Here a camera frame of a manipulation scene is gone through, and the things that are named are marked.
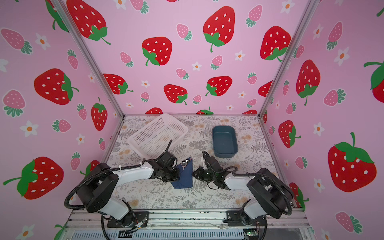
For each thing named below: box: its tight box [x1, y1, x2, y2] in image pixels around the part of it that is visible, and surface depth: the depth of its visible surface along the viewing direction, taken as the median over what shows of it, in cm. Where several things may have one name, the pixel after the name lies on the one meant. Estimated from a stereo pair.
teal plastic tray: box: [212, 125, 239, 158], surface depth 107 cm
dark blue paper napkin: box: [170, 156, 193, 189], surface depth 89 cm
